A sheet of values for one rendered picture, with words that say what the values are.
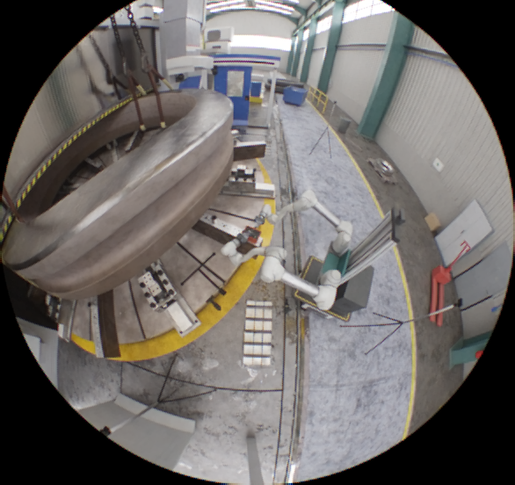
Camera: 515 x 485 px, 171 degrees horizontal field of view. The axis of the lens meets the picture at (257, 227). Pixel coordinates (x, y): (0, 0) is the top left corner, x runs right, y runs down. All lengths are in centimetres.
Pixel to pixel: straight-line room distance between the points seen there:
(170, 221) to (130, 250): 51
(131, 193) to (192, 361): 214
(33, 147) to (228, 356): 441
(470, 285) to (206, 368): 664
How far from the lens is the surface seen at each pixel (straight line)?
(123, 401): 331
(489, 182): 654
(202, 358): 256
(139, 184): 137
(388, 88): 1012
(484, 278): 631
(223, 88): 661
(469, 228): 593
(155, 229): 180
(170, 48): 558
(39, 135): 384
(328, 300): 160
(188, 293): 231
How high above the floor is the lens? 247
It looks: 55 degrees down
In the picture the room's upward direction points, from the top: 9 degrees clockwise
